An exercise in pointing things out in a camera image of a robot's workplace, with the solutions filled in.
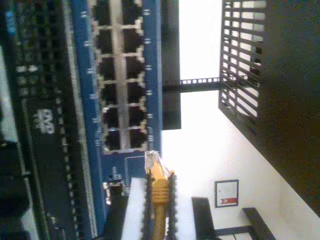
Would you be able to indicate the framed wall picture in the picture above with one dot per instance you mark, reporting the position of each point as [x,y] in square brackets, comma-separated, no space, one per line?
[226,193]

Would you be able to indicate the black flat screen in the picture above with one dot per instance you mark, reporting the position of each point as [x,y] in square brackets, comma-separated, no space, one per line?
[203,220]

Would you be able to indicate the black lattice cabinet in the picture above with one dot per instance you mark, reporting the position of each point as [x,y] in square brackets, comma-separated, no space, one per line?
[287,87]

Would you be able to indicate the black rack server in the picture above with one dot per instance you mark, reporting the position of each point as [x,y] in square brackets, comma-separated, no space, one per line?
[45,150]

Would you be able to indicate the black side table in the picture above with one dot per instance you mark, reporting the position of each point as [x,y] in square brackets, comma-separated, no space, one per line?
[255,225]

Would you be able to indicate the blue network switch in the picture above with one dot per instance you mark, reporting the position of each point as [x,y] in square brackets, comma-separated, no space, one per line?
[85,100]

